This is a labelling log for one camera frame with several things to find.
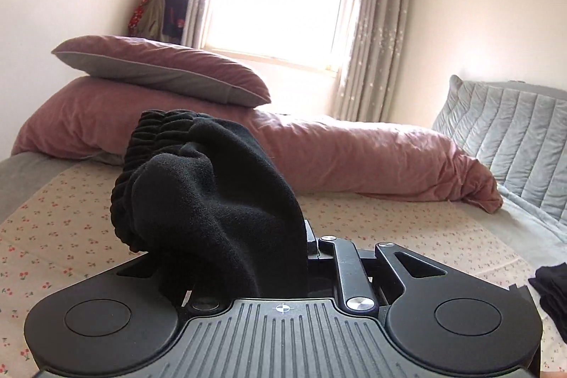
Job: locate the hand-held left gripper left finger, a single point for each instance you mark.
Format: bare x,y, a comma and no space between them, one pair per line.
206,303

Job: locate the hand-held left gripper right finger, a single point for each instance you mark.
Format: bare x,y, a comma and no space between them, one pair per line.
312,245

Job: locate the black pants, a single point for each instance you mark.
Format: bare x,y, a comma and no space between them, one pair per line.
212,205

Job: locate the pink duvet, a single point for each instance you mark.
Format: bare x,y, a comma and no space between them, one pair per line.
354,156

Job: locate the cherry print bed sheet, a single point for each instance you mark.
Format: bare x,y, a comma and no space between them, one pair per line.
53,236

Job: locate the grey velvet blanket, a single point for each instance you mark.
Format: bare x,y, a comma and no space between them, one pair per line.
17,178

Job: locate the light grey quilted bedspread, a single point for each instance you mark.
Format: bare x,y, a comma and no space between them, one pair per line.
540,236

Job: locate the grey quilted pillow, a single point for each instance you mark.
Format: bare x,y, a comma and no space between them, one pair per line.
509,125

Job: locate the pink and grey pillow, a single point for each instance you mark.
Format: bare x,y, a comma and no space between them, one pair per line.
155,59

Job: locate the olive hanging garment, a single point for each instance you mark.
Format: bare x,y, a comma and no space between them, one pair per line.
155,19

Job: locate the red floral hanging garment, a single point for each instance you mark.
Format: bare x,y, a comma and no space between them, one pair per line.
144,4

